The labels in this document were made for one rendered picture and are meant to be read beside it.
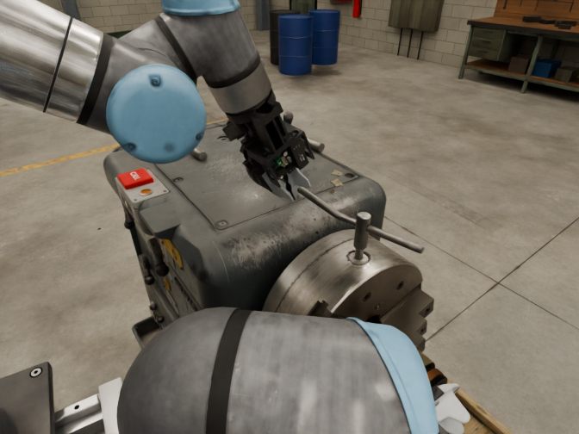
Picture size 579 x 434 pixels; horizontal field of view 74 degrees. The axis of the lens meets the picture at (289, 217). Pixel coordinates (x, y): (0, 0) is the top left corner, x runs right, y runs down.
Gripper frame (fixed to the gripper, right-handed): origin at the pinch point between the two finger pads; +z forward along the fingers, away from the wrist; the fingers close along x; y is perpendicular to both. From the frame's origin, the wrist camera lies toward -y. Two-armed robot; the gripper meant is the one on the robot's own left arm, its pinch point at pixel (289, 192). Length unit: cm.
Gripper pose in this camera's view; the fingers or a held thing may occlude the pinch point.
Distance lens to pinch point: 66.6
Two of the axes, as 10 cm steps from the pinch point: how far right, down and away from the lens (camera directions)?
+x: 7.4, -6.4, 2.1
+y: 5.8, 4.5, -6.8
